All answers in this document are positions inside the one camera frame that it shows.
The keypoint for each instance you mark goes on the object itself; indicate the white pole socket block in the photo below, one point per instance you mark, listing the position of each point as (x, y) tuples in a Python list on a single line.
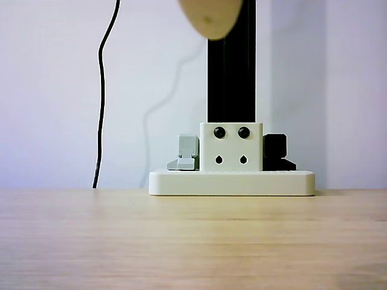
[(231, 148)]

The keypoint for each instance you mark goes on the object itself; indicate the black corner bracket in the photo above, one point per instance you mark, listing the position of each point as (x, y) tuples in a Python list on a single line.
[(275, 148)]

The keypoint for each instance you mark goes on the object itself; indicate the white perforated stand base plate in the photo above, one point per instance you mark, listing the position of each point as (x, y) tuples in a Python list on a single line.
[(231, 182)]

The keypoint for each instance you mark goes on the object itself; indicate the grey corner bracket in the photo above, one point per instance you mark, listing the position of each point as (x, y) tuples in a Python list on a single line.
[(187, 151)]

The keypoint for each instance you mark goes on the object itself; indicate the black screw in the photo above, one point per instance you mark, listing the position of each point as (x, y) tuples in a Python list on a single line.
[(219, 132), (244, 132)]

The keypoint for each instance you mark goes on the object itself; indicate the black aluminium profile pole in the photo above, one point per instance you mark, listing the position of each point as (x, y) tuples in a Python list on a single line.
[(231, 81)]

